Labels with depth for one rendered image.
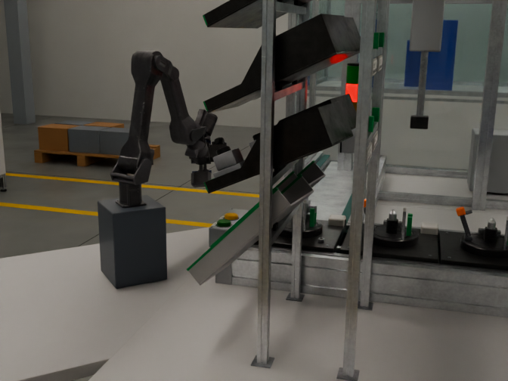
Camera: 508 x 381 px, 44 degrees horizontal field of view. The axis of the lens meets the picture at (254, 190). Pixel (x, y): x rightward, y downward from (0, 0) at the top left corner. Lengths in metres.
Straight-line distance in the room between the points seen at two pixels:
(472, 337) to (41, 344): 0.92
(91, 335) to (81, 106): 9.95
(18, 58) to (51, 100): 1.28
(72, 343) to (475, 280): 0.92
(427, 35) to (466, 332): 1.41
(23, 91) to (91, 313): 9.20
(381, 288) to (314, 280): 0.17
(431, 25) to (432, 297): 1.31
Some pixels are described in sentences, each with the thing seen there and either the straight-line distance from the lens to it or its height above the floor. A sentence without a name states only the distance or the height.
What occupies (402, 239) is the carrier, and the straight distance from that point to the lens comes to 1.64.
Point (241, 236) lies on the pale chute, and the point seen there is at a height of 1.11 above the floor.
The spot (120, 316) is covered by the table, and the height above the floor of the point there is 0.86.
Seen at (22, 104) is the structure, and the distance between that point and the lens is 10.66.
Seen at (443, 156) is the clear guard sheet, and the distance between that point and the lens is 3.00.
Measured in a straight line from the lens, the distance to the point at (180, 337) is 1.39.
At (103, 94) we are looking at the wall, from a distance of 11.04.
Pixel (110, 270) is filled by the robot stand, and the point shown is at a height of 0.90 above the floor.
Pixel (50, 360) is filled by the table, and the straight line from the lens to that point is 1.36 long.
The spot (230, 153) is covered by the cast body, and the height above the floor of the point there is 1.27.
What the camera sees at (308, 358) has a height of 0.86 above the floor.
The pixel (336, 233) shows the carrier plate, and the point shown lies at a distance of 1.72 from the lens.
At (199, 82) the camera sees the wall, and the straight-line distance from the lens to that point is 10.27.
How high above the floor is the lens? 1.50
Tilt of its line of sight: 14 degrees down
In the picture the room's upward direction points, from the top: 1 degrees clockwise
